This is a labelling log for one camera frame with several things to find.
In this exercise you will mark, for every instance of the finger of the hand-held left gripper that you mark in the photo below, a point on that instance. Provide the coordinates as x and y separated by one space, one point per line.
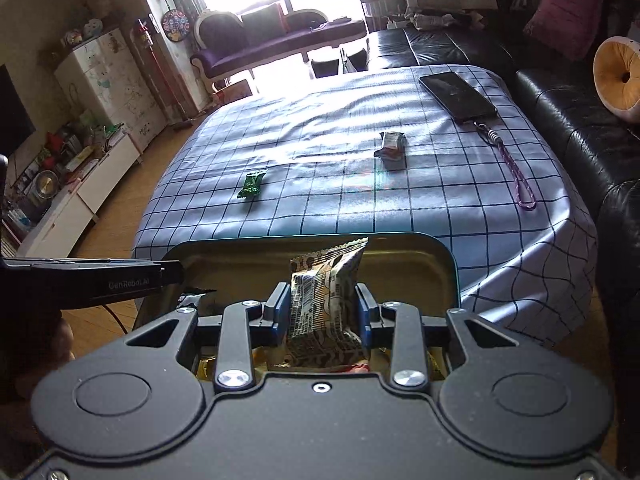
171 272

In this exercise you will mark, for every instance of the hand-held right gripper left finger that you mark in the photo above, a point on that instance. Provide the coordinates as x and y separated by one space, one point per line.
279 310

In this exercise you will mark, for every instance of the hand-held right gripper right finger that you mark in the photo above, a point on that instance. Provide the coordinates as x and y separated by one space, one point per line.
364 315

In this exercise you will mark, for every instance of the brown patterned snack packet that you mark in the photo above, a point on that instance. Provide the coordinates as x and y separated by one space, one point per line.
320 310

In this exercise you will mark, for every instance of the green metal tin box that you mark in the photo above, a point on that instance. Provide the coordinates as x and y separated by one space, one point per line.
240 265

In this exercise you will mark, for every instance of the white low cabinet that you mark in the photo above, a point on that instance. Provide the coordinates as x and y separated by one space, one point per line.
85 195

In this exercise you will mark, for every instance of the small green snack packet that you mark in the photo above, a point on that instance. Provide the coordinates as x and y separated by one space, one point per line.
251 185

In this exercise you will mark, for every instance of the pile of toys and books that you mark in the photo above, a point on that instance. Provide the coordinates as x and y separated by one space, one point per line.
70 147

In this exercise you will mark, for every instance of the white and orange snack packet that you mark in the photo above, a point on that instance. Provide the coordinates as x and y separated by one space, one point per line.
392 147

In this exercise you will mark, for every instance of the brown paper gift bag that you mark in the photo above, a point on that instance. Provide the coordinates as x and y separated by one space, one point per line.
232 92

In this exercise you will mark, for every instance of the white cartoon cabinet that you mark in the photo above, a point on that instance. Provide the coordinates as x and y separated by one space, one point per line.
112 90

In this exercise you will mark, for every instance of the black television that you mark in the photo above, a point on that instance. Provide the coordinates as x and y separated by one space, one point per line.
15 110

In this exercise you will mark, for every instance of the red stick vacuum cleaner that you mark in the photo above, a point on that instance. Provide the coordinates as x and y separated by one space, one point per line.
160 75

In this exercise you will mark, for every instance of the black smartphone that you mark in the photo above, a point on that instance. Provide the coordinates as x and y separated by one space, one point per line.
457 95

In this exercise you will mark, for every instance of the purple chaise lounge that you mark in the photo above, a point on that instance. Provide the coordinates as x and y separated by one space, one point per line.
270 52

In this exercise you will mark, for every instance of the black leather stool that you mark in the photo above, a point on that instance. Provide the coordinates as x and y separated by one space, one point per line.
359 60
325 67

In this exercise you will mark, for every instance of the round colourful dartboard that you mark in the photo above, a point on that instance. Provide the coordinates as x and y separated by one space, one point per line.
176 24

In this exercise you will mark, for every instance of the dark green cushion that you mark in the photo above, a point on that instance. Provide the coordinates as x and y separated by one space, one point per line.
262 24

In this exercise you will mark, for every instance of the black leather sofa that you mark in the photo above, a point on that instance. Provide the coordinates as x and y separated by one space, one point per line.
560 105

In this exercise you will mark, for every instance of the crumpled checked cloth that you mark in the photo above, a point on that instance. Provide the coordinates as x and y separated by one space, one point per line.
440 19

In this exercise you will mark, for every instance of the round orange plush cushion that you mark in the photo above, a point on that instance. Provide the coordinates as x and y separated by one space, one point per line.
617 80

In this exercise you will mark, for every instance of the pink cushion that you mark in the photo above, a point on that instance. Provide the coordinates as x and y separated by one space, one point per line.
567 15

